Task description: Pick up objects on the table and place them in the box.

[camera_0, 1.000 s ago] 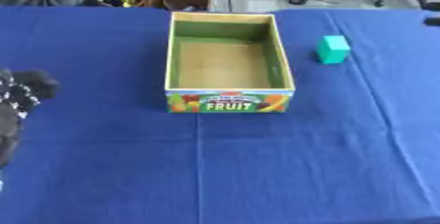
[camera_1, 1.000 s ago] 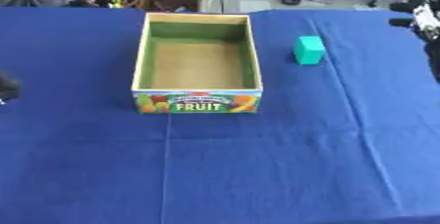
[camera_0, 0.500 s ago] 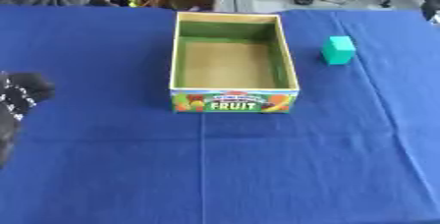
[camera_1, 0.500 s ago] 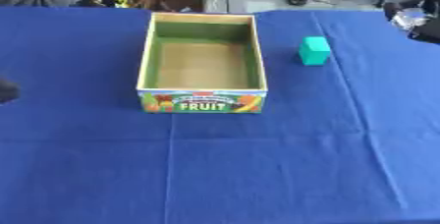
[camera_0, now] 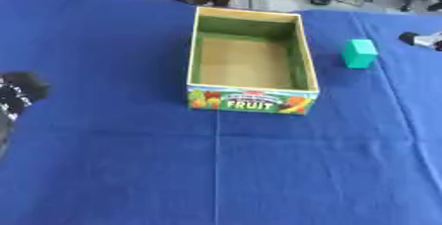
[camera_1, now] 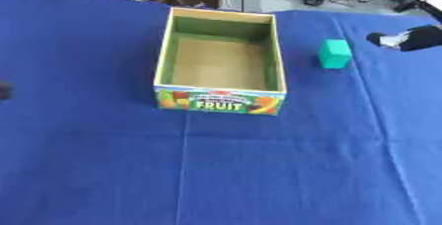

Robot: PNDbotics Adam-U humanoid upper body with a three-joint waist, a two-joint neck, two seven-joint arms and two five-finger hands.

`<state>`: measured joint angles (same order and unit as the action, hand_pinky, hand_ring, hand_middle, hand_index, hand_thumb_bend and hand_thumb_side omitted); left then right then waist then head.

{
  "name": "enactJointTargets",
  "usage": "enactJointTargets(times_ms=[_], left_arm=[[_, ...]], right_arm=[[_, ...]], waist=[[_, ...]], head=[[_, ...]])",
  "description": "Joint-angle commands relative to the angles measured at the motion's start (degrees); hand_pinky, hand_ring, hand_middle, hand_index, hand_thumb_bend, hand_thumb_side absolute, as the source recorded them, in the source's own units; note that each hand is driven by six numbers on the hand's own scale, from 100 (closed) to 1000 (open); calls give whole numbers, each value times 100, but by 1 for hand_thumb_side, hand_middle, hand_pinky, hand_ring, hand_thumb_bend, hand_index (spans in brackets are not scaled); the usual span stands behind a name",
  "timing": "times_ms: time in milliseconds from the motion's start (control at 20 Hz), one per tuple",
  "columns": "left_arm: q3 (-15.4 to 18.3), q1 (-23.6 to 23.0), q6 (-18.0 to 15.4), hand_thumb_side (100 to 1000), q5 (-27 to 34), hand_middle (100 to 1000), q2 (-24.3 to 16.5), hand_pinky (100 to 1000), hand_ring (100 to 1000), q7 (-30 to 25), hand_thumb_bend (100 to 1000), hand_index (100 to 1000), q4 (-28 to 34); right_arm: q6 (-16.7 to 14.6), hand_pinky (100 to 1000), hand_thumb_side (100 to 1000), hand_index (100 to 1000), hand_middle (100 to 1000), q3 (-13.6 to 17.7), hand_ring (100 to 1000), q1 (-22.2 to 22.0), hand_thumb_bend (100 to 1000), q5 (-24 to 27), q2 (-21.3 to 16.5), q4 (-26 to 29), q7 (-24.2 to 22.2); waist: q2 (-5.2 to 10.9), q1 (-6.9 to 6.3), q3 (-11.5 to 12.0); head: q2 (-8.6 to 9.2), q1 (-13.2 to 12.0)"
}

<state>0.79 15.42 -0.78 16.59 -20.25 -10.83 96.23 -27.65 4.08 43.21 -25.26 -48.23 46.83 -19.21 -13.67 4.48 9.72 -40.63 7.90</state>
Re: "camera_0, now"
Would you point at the teal rectangular block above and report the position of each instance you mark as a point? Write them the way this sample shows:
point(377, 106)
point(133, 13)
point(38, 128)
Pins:
point(359, 53)

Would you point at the tan cardboard box green inside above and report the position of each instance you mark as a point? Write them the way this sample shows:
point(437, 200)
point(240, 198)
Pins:
point(252, 62)

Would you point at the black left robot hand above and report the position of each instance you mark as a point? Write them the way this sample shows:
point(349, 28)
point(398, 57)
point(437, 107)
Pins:
point(17, 90)

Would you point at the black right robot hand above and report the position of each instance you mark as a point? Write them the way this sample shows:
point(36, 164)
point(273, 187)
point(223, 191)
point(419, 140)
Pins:
point(415, 39)

